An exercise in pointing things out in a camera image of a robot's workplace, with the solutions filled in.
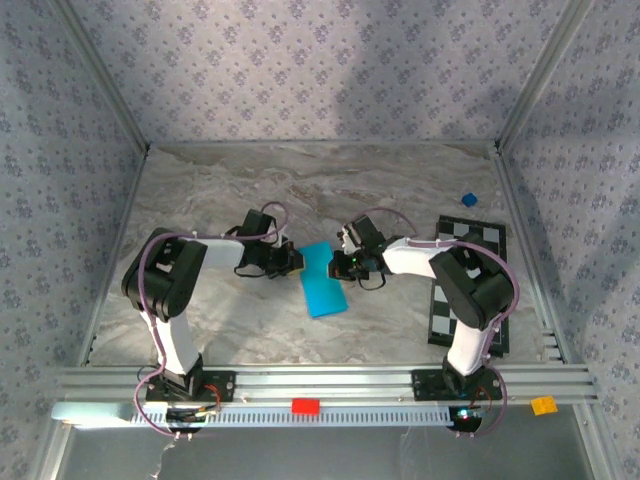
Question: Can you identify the blue cloth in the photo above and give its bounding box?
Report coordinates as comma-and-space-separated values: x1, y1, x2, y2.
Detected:
298, 241, 350, 320

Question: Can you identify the black and white checkerboard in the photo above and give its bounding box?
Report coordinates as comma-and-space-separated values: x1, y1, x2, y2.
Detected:
427, 214, 512, 358

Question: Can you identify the small black electronics board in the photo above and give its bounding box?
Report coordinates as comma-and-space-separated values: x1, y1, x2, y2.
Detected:
164, 402, 222, 434
447, 404, 487, 434

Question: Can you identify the orange toy brick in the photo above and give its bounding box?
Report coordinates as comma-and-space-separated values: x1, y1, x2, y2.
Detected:
530, 395, 559, 417

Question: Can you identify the light blue flat bar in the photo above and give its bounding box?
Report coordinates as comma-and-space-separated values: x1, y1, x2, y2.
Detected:
49, 401, 136, 428

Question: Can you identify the wide aluminium mounting rail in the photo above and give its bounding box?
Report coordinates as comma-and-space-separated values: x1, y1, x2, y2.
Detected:
54, 364, 600, 407

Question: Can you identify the aluminium table side rail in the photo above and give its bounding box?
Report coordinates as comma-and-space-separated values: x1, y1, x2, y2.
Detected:
77, 147, 151, 369
492, 147, 581, 366

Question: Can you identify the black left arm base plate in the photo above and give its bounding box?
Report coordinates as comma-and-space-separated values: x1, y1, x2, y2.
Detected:
145, 370, 237, 403

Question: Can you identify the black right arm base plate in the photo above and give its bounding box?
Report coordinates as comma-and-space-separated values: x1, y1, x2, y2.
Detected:
411, 368, 503, 402

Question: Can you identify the slotted cable duct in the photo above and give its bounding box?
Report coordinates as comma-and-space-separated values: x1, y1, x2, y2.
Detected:
130, 403, 459, 428

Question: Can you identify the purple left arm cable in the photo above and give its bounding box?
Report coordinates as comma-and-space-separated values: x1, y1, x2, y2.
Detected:
132, 201, 294, 442

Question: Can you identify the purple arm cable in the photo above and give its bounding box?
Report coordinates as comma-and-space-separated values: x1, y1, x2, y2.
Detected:
347, 207, 519, 440
132, 201, 294, 442

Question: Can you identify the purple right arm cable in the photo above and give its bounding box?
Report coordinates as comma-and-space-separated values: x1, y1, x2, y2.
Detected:
347, 207, 519, 440

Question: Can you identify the aluminium frame post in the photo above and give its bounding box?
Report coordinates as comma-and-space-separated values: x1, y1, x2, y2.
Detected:
493, 0, 599, 154
47, 0, 152, 154

